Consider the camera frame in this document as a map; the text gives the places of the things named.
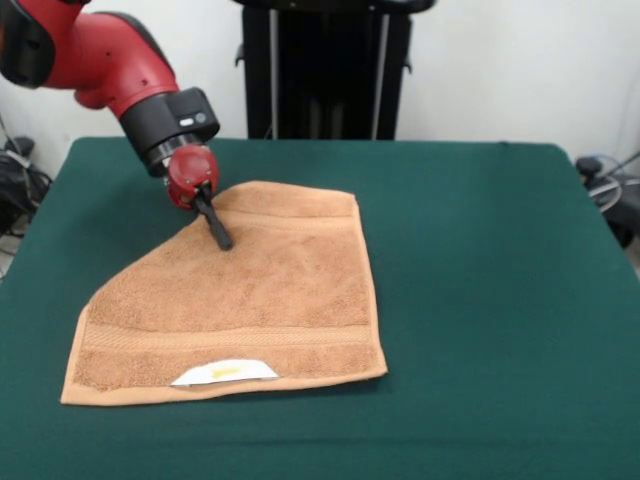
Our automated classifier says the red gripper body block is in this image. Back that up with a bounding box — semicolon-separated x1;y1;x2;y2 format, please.
164;144;221;212

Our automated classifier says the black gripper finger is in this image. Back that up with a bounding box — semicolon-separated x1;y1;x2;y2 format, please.
193;182;235;252

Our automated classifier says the tan terry towel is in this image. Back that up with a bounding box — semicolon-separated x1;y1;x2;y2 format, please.
59;180;390;408

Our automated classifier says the black vertical column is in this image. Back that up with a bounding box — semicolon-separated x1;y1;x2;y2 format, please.
229;0;441;141

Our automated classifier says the dark green table cloth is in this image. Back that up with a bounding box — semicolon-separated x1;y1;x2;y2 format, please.
0;135;640;480

